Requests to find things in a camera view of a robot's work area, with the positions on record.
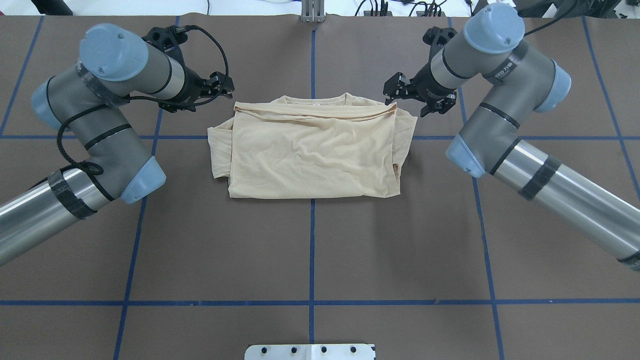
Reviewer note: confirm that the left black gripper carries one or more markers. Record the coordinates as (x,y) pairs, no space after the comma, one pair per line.
(191,91)

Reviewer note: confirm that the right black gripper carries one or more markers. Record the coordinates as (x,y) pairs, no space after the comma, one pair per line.
(425,84)

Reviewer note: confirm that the cream printed t-shirt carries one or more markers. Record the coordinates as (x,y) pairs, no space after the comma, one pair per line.
(292,148)

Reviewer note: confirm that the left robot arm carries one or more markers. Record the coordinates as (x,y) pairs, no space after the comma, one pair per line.
(106,159)

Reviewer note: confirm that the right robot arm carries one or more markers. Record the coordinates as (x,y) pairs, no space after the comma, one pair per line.
(524,80)

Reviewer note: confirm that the grey aluminium frame post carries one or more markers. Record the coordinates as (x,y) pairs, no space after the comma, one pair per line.
(313,11)

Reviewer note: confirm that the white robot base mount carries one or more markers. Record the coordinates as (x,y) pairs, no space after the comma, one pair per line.
(322,351)

